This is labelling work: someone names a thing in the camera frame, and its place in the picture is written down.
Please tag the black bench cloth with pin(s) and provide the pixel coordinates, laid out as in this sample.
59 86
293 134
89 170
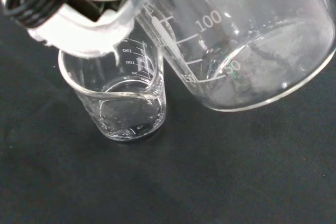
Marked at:
210 169

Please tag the clear glass beaker with spout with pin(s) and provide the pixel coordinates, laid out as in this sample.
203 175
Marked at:
126 108

